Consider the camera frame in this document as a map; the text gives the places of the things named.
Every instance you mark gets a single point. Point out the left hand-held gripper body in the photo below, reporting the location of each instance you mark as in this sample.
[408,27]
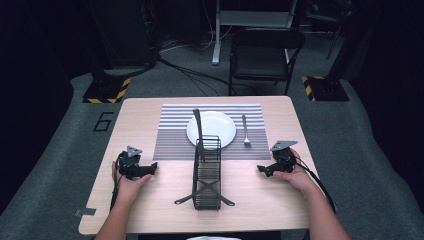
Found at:
[128,163]

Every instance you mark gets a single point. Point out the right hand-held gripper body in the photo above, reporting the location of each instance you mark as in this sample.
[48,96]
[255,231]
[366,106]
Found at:
[283,159]

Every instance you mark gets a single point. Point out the person's right hand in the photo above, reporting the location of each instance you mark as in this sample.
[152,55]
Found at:
[298,178]

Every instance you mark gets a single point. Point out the person's left hand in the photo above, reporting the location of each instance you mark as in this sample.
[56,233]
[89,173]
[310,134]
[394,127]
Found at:
[128,188]

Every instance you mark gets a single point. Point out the striped grey placemat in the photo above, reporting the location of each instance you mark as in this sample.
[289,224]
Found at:
[173,143]

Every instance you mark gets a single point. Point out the silver fork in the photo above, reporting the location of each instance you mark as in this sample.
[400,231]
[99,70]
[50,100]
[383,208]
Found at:
[246,133]

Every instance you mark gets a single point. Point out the white round plate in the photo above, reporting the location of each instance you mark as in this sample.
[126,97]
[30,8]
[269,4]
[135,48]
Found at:
[216,128]

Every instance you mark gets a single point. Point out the grey tape strip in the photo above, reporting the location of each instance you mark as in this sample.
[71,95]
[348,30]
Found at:
[86,212]

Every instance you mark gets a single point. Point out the black yellow striped stand base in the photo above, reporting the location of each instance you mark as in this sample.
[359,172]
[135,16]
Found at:
[325,90]
[105,91]

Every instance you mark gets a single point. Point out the person's white clothing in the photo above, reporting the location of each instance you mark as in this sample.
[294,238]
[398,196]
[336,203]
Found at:
[213,238]

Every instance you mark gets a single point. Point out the black folding chair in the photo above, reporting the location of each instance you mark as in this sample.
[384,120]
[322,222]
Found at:
[263,60]

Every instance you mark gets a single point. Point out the white metal desk frame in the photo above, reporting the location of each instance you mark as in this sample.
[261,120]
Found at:
[218,33]

